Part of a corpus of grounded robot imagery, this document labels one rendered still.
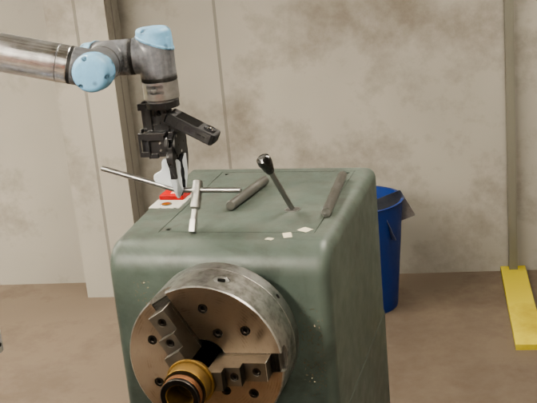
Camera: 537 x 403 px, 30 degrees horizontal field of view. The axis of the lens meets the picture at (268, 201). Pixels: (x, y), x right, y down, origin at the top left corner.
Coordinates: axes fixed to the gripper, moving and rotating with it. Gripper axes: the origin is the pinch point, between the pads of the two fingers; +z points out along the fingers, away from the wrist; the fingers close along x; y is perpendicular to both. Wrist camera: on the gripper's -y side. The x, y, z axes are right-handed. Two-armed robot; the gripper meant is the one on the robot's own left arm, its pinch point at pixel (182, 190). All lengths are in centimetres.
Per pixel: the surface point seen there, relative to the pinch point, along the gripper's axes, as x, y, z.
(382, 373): -36, -34, 61
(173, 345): 34.6, -8.3, 19.4
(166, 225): -0.2, 4.9, 7.9
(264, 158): -2.2, -18.2, -6.3
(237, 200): -12.3, -8.0, 6.3
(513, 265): -282, -56, 131
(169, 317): 33.0, -7.4, 14.2
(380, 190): -261, 4, 84
